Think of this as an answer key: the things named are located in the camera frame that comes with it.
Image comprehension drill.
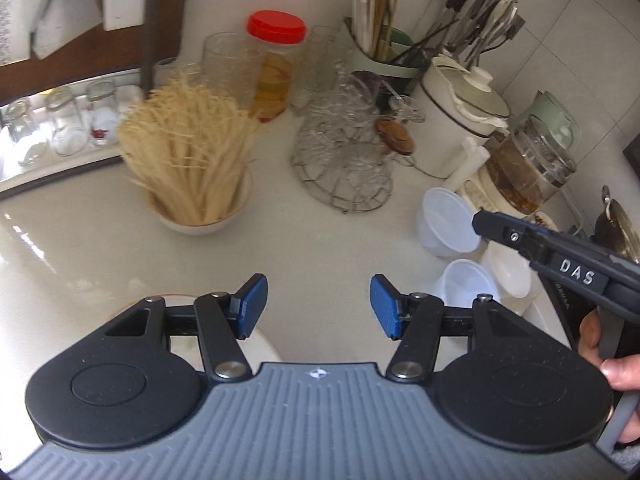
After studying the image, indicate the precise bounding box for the white bowl of noodles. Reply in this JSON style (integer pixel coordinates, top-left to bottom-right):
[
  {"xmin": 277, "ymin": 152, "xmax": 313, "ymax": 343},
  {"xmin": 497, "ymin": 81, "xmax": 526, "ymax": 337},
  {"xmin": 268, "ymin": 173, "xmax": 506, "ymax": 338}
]
[{"xmin": 117, "ymin": 71, "xmax": 262, "ymax": 226}]

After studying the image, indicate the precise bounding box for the white electric cooking pot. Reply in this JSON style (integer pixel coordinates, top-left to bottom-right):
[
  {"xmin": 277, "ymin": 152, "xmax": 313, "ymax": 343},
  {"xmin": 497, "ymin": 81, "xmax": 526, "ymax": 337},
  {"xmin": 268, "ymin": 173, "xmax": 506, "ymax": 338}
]
[{"xmin": 412, "ymin": 55, "xmax": 512, "ymax": 191}]

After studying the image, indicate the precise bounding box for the bundle of chopsticks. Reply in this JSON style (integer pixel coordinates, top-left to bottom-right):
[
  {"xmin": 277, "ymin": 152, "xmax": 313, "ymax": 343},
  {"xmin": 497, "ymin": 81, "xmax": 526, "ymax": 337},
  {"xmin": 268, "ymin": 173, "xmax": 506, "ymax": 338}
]
[{"xmin": 352, "ymin": 0, "xmax": 402, "ymax": 61}]

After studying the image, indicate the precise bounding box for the textured glass tumbler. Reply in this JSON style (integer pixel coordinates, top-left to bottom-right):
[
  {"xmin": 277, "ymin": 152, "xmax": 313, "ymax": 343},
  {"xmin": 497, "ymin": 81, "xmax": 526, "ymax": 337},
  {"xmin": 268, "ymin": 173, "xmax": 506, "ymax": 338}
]
[
  {"xmin": 202, "ymin": 32, "xmax": 264, "ymax": 112},
  {"xmin": 299, "ymin": 25, "xmax": 352, "ymax": 112}
]

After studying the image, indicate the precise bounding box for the white plate grey leaf print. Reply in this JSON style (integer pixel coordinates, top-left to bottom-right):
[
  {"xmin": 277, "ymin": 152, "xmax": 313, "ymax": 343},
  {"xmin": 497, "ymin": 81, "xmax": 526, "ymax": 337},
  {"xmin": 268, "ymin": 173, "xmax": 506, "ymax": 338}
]
[{"xmin": 117, "ymin": 291, "xmax": 284, "ymax": 365}]

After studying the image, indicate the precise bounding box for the purple glass cup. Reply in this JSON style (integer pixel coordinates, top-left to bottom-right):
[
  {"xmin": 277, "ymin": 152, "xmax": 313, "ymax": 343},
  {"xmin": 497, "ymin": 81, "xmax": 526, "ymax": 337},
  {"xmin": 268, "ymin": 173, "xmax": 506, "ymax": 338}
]
[{"xmin": 352, "ymin": 70, "xmax": 397, "ymax": 112}]

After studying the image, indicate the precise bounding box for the set of clear glass cups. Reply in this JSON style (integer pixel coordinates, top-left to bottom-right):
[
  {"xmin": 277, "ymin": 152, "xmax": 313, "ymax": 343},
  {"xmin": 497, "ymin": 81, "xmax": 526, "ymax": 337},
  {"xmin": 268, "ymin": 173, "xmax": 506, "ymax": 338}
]
[{"xmin": 292, "ymin": 72, "xmax": 427, "ymax": 196}]

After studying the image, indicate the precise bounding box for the small patterned dish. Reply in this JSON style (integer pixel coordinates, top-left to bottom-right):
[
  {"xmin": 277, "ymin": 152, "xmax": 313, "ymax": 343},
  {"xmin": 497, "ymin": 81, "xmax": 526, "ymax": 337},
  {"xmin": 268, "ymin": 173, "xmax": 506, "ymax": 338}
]
[{"xmin": 531, "ymin": 210, "xmax": 560, "ymax": 232}]

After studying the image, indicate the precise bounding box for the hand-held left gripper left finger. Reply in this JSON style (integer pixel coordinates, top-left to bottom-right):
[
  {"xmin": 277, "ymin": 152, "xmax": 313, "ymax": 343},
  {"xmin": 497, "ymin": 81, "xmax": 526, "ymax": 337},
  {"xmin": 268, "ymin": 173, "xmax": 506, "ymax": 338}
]
[{"xmin": 102, "ymin": 274, "xmax": 268, "ymax": 382}]

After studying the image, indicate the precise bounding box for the wire cup holder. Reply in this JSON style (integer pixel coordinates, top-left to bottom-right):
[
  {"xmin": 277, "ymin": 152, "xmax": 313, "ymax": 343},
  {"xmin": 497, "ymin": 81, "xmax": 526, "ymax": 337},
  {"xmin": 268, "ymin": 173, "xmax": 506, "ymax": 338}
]
[{"xmin": 291, "ymin": 125, "xmax": 396, "ymax": 214}]

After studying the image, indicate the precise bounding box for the person's right hand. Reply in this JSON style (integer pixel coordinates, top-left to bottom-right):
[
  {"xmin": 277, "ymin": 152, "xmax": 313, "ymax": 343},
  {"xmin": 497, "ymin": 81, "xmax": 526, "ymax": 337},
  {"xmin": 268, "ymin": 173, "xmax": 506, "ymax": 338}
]
[{"xmin": 579, "ymin": 307, "xmax": 640, "ymax": 447}]

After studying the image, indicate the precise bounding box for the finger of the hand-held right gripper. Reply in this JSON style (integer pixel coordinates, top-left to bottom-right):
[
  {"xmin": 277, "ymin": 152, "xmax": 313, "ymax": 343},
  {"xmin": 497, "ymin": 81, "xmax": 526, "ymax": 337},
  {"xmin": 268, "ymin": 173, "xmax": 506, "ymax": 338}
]
[{"xmin": 472, "ymin": 210, "xmax": 553, "ymax": 275}]

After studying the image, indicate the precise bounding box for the red lid plastic jar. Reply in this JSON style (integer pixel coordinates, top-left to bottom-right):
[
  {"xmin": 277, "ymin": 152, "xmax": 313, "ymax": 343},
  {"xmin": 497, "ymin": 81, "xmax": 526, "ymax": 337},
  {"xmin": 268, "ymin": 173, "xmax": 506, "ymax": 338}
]
[{"xmin": 245, "ymin": 10, "xmax": 308, "ymax": 123}]

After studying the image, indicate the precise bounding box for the clear drinking glass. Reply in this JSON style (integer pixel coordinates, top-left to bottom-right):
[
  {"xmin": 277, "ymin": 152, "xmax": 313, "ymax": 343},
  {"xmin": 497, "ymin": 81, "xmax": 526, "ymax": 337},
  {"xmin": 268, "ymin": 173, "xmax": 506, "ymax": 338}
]
[
  {"xmin": 45, "ymin": 87, "xmax": 89, "ymax": 157},
  {"xmin": 2, "ymin": 100, "xmax": 49, "ymax": 166}
]

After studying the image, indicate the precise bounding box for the clear glass red mark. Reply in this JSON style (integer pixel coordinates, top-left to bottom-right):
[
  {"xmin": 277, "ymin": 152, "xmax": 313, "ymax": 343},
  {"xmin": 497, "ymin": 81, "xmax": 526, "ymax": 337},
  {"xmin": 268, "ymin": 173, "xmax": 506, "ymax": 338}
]
[{"xmin": 86, "ymin": 80, "xmax": 121, "ymax": 146}]

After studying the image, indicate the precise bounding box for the white bowl holding noodles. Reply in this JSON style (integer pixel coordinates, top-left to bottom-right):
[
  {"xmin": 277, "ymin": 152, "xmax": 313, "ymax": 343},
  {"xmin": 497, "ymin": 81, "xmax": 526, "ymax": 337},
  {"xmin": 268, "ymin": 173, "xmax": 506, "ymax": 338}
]
[{"xmin": 145, "ymin": 167, "xmax": 254, "ymax": 236}]

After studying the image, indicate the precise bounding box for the textured glass cutting board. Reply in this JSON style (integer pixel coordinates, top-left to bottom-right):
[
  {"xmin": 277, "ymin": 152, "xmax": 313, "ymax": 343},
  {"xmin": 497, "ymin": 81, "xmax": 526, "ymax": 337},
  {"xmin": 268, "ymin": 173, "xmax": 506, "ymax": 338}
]
[{"xmin": 0, "ymin": 0, "xmax": 17, "ymax": 67}]

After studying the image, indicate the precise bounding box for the grey cutting board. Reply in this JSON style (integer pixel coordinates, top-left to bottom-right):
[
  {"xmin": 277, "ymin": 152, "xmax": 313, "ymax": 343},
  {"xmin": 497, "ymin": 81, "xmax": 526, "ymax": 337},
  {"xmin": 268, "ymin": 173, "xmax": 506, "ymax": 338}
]
[{"xmin": 29, "ymin": 0, "xmax": 103, "ymax": 61}]

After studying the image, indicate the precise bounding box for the glass electric kettle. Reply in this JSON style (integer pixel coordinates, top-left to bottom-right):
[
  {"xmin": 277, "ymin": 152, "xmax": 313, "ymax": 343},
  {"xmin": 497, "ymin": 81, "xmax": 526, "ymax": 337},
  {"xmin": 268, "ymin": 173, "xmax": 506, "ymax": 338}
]
[{"xmin": 462, "ymin": 115, "xmax": 579, "ymax": 217}]

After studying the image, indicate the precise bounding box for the hanging utensil rack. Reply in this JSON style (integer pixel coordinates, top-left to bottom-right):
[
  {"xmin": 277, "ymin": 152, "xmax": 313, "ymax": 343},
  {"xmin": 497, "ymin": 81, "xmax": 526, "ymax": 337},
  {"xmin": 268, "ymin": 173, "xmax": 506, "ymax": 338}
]
[{"xmin": 400, "ymin": 0, "xmax": 527, "ymax": 70}]

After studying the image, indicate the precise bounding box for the glass pitcher wooden lid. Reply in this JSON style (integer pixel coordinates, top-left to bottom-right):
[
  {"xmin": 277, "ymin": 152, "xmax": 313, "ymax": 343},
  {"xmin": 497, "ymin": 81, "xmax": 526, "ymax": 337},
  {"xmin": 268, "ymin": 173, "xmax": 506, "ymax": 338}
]
[{"xmin": 375, "ymin": 110, "xmax": 427, "ymax": 167}]

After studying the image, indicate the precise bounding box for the metal pot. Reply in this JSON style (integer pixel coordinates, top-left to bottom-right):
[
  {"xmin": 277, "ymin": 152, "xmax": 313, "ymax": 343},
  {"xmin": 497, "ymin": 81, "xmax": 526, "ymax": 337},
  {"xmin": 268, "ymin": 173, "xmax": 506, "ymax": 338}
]
[{"xmin": 591, "ymin": 185, "xmax": 640, "ymax": 267}]

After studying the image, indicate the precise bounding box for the dark metal dish rack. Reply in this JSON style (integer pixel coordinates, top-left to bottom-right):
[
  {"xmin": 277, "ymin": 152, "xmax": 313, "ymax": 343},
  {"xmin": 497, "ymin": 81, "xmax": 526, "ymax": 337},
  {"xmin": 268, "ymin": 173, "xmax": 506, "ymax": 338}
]
[{"xmin": 0, "ymin": 0, "xmax": 202, "ymax": 196}]

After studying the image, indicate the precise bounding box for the translucent plastic bowl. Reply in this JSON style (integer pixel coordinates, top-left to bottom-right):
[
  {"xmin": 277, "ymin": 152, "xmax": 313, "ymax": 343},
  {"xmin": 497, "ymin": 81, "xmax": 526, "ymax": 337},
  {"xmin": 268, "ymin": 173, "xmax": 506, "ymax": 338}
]
[
  {"xmin": 415, "ymin": 187, "xmax": 484, "ymax": 259},
  {"xmin": 434, "ymin": 259, "xmax": 502, "ymax": 312}
]

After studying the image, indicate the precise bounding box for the green chopstick holder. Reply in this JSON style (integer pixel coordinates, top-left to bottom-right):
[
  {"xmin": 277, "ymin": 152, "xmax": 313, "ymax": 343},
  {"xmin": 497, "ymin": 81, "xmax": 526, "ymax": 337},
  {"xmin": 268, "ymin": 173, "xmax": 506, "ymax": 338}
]
[{"xmin": 344, "ymin": 16, "xmax": 427, "ymax": 79}]

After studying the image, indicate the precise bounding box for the tray of glass jars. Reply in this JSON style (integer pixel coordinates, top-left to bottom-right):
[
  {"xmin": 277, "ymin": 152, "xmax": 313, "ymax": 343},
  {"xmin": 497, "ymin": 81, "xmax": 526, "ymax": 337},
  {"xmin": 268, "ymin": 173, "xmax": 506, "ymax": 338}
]
[{"xmin": 0, "ymin": 84, "xmax": 151, "ymax": 194}]

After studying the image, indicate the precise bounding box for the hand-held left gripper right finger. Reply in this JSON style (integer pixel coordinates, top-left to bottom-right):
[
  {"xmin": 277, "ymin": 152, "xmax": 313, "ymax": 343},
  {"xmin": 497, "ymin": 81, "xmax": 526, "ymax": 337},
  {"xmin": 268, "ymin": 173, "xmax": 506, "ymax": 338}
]
[{"xmin": 370, "ymin": 274, "xmax": 568, "ymax": 382}]

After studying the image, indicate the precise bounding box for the white ceramic bowl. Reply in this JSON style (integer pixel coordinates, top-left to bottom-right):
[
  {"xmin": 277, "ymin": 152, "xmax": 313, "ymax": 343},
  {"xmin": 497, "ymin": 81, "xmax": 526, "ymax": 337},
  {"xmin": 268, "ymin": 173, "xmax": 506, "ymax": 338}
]
[{"xmin": 481, "ymin": 242, "xmax": 534, "ymax": 317}]

